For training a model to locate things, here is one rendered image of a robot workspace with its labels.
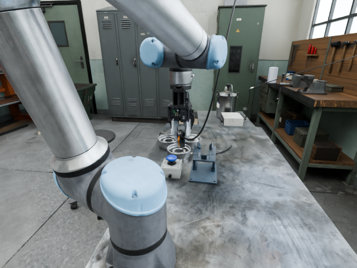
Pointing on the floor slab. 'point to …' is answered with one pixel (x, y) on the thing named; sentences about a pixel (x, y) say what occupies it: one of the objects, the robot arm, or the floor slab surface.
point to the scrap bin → (86, 95)
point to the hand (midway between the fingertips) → (181, 137)
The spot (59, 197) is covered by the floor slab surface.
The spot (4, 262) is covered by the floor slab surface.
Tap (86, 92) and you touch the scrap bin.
